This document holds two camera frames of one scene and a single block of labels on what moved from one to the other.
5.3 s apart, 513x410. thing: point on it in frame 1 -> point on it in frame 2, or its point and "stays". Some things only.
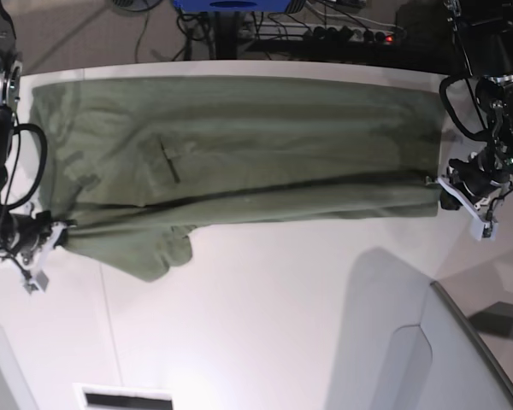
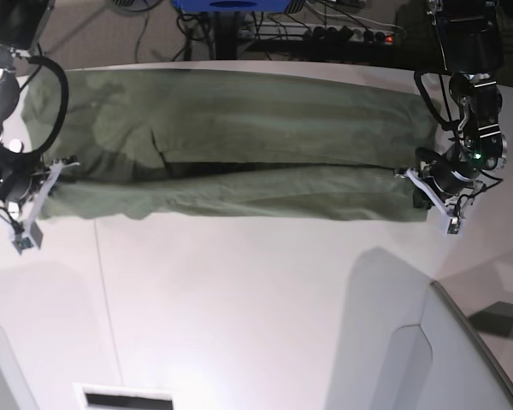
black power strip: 347,33 stays
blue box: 227,6 stays
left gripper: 25,233 -> 17,176
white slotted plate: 108,397 stays
